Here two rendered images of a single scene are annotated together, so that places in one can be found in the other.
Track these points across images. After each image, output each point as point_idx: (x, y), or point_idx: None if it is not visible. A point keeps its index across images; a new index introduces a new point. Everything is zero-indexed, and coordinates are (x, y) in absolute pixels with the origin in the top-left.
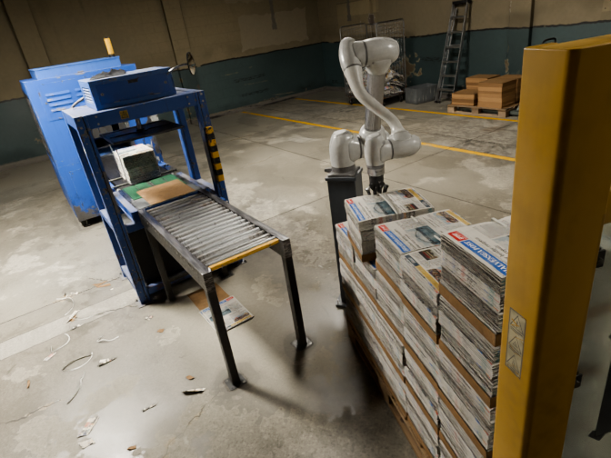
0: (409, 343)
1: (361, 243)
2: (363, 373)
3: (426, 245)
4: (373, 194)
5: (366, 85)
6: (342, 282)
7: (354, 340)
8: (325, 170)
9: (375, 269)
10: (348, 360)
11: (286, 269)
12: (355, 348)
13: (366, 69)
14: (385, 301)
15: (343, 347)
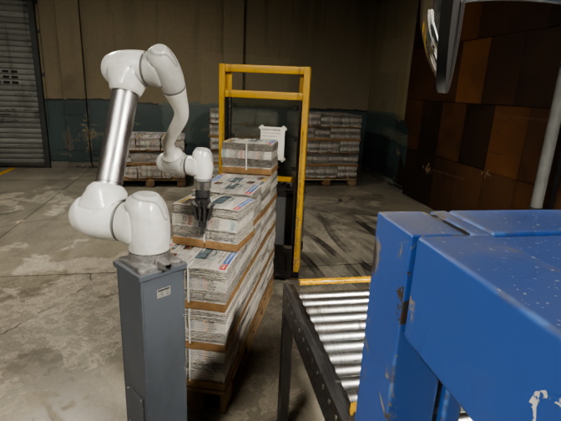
0: (262, 239)
1: (253, 220)
2: (248, 371)
3: (244, 184)
4: (205, 210)
5: (131, 114)
6: (224, 345)
7: (230, 393)
8: (169, 265)
9: None
10: (249, 388)
11: None
12: (233, 395)
13: (142, 90)
14: (255, 243)
15: (243, 402)
